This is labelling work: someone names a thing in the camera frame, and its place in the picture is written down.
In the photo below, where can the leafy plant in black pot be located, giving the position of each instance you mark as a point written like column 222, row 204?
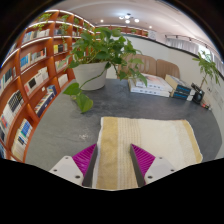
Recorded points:
column 198, row 96

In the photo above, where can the large white picture book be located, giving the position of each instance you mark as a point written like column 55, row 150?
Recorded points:
column 155, row 81

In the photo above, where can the thick book with blue spine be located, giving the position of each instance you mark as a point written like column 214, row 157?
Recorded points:
column 178, row 85

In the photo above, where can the white sheer curtain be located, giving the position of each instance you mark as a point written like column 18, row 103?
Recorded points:
column 181, row 45

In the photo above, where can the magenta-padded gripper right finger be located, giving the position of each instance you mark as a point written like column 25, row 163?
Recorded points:
column 158, row 168

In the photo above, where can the black track light rail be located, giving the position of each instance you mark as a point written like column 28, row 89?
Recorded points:
column 180, row 36

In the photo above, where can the green pothos in white pot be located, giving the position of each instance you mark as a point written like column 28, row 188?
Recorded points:
column 89, row 75

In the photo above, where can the small orange wooden shelf unit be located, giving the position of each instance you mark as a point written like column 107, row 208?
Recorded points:
column 125, row 30

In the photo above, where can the thin book with blue spine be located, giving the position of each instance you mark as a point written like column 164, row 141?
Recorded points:
column 181, row 96

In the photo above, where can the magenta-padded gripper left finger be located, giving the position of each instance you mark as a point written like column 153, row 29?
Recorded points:
column 68, row 168

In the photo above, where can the cream and yellow towel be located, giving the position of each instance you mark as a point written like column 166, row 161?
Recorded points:
column 156, row 140

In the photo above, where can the large orange wooden bookshelf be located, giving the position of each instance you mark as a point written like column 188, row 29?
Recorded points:
column 33, row 83

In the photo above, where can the ceiling lights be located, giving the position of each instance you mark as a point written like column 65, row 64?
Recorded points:
column 127, row 21

